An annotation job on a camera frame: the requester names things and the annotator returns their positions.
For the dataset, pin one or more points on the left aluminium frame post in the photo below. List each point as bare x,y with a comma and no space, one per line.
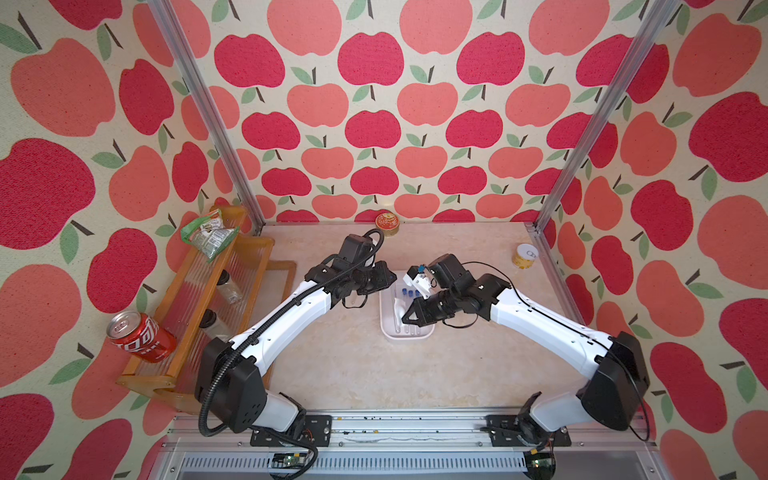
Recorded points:
173,34

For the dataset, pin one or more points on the green snack bag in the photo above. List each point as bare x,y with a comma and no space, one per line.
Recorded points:
209,234

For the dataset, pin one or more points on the aluminium frame post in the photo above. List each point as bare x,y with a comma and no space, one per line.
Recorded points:
657,18
173,34

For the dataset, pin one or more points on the glass spice jar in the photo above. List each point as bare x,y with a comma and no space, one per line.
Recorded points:
228,289
213,326

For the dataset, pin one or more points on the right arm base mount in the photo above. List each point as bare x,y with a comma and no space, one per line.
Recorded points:
508,431

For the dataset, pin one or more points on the wooden shelf rack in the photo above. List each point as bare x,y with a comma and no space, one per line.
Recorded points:
264,283

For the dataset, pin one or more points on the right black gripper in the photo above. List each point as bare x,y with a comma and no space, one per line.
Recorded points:
422,317

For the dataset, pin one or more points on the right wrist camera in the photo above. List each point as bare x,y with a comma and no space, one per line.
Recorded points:
444,273

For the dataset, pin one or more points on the glass spice jar upper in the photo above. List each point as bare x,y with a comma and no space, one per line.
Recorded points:
228,289

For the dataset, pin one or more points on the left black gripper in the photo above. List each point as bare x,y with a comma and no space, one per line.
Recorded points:
386,277

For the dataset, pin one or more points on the glass spice jar lower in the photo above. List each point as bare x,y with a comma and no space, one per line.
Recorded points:
213,326

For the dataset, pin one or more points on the red cola can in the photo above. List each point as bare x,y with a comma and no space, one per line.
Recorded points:
140,335

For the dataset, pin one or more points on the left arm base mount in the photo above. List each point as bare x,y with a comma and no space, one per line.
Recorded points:
308,429

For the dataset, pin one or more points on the white rectangular tray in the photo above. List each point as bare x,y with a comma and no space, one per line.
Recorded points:
386,315

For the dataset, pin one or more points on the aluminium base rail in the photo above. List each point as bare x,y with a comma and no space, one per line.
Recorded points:
461,443

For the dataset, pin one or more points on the right aluminium frame post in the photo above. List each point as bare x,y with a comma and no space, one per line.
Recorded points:
657,18

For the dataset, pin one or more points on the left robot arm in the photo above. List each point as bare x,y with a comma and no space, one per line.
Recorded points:
230,384

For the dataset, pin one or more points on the red gold round tin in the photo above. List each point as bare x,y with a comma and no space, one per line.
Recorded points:
388,223

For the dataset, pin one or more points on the white wipe cloth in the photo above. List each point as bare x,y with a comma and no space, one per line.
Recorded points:
404,327

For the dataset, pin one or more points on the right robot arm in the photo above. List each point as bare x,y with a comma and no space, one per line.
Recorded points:
613,368

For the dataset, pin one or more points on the yellow white can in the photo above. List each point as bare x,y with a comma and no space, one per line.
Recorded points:
525,256

